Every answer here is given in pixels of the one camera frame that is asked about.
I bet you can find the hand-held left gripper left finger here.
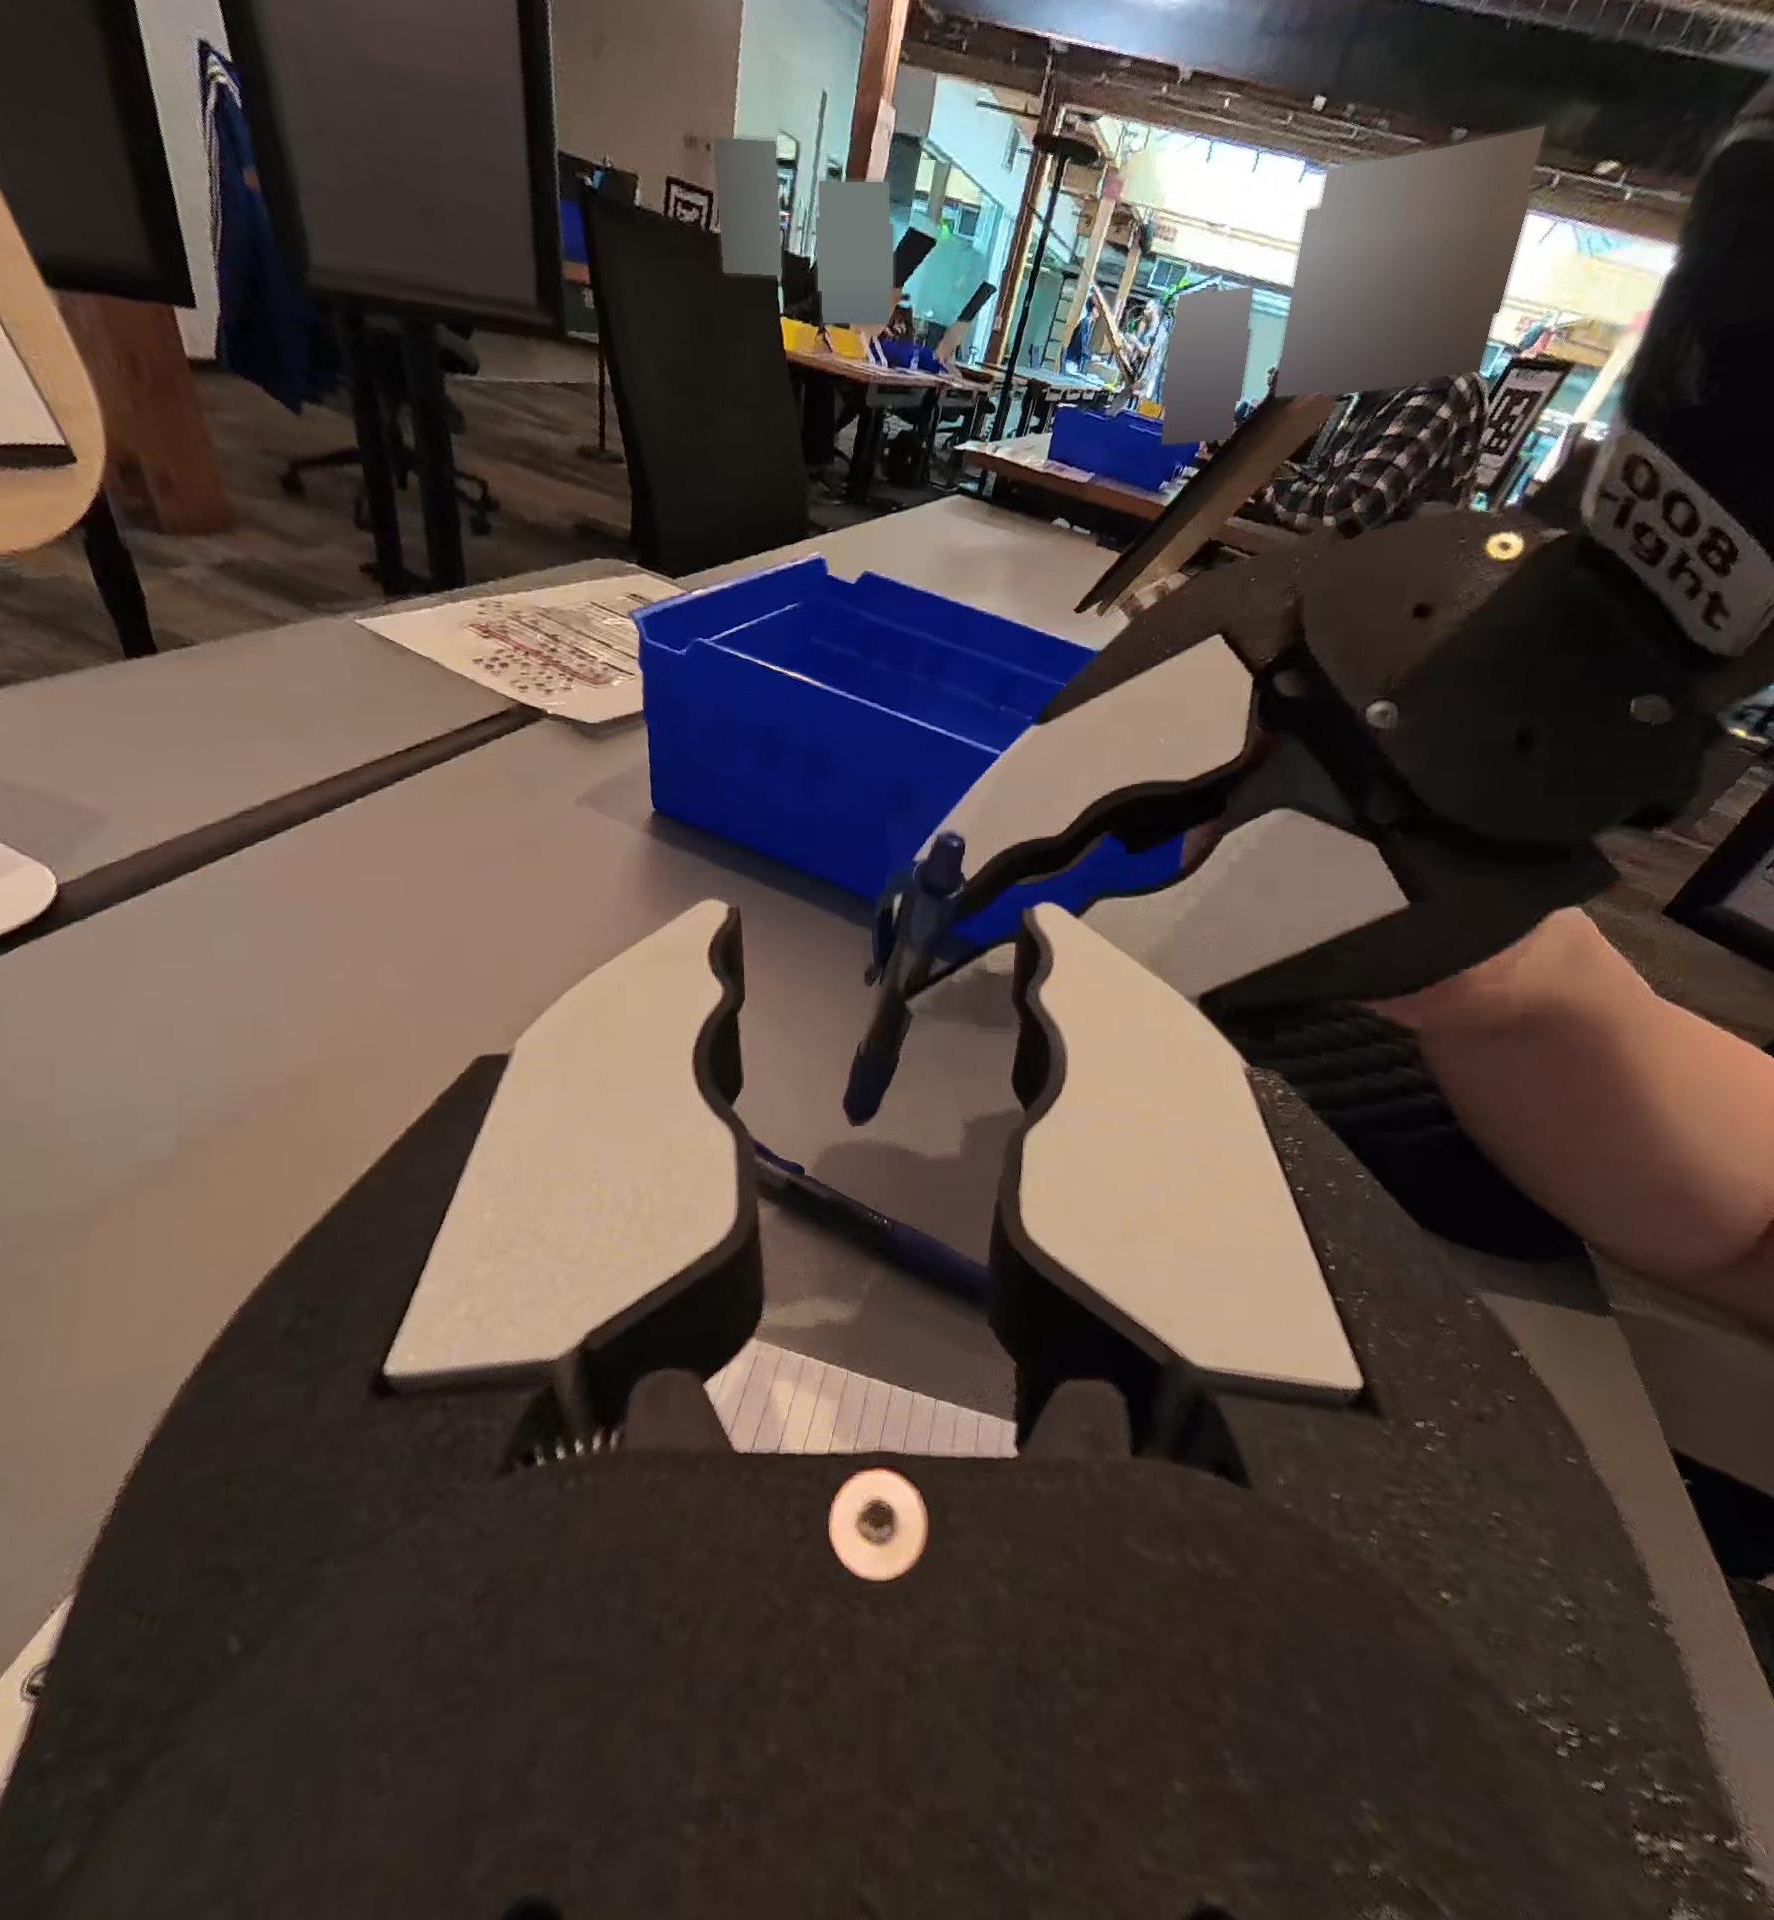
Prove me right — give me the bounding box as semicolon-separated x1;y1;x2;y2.
379;900;766;1453

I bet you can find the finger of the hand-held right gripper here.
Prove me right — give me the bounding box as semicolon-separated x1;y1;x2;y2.
1183;809;1413;1004
959;634;1266;909

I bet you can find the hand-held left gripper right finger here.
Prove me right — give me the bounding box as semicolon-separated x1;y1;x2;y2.
988;904;1369;1457

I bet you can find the white lined legal notepad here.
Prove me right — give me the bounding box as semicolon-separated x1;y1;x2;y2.
702;1339;1022;1460

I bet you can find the person's right forearm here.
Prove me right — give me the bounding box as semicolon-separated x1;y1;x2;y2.
1372;907;1774;1342

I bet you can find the fiducial marker board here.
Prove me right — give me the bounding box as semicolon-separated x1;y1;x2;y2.
1476;358;1576;503

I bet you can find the tilted wooden board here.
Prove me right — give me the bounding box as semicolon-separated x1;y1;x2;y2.
1072;393;1339;618

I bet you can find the blue plastic bin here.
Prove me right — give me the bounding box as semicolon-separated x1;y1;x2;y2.
636;553;1189;955
1045;405;1203;492

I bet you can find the printed paper sheet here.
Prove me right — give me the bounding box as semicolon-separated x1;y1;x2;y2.
360;589;686;731

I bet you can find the black high-back chair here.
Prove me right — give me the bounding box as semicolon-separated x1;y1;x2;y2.
576;186;812;579

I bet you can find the black framed display board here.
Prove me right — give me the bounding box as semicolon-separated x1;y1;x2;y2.
0;0;198;308
219;0;566;598

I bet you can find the blue jacket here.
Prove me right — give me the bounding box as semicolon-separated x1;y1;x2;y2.
195;42;336;413

